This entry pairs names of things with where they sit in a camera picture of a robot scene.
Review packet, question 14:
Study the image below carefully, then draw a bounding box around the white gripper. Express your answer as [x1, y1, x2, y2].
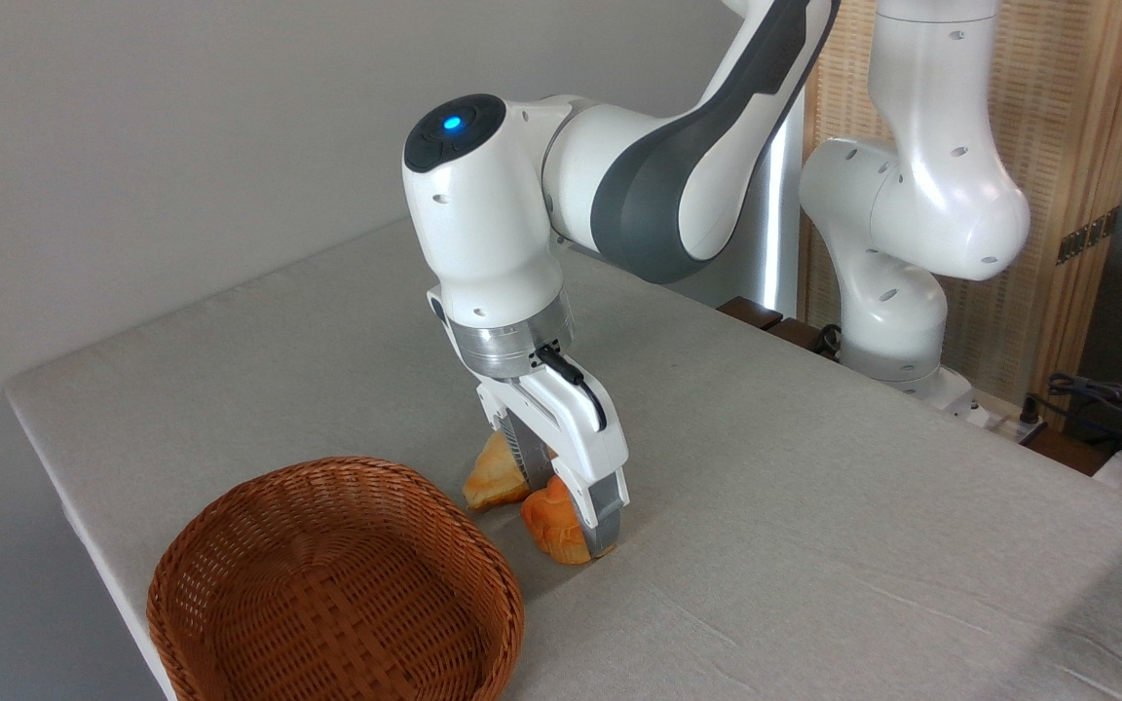
[427, 286, 633, 560]

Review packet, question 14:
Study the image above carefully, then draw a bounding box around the round orange bun bread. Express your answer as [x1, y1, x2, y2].
[519, 474, 594, 568]

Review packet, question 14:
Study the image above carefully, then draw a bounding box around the long pale croissant bread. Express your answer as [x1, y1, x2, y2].
[462, 430, 531, 513]

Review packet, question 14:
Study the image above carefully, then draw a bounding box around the brown wicker basket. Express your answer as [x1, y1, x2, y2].
[146, 456, 526, 701]

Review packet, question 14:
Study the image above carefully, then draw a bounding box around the dark brown wooden block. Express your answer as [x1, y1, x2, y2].
[717, 296, 840, 359]

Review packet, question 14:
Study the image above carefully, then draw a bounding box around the grey tablecloth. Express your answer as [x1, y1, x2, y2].
[4, 216, 1122, 701]

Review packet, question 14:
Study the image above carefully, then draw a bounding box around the shiny white vertical pole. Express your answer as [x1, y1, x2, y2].
[762, 92, 810, 318]

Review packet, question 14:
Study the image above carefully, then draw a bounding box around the dark metal screen hinge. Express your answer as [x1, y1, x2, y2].
[1055, 205, 1121, 267]

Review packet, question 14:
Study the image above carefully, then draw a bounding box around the wooden folding screen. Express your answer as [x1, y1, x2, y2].
[799, 0, 1122, 422]

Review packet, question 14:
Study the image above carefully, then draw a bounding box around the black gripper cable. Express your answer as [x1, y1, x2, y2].
[533, 342, 610, 434]

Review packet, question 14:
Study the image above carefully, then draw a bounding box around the black cable bundle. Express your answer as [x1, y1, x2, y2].
[1021, 372, 1122, 461]

